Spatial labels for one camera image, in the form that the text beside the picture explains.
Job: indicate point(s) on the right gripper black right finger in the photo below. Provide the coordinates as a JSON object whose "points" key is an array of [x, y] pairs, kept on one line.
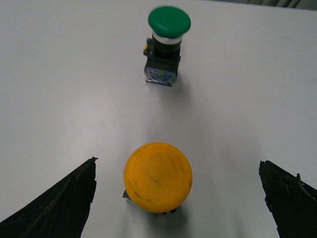
{"points": [[292, 202]]}

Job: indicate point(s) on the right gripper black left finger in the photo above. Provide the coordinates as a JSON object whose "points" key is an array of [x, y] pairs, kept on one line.
{"points": [[60, 212]]}

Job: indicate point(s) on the yellow push button switch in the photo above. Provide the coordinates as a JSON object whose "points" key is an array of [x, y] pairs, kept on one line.
{"points": [[157, 178]]}

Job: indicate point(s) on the green push button switch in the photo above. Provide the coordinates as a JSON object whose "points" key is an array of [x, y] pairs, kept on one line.
{"points": [[162, 49]]}

